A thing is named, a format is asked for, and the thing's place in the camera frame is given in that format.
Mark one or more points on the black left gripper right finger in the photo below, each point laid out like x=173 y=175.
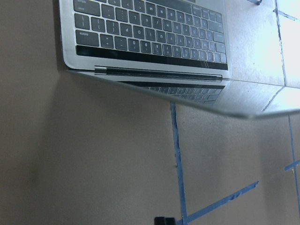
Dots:
x=170 y=221

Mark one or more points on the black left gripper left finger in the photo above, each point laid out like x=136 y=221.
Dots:
x=159 y=221

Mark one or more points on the silver laptop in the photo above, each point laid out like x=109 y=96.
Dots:
x=174 y=49

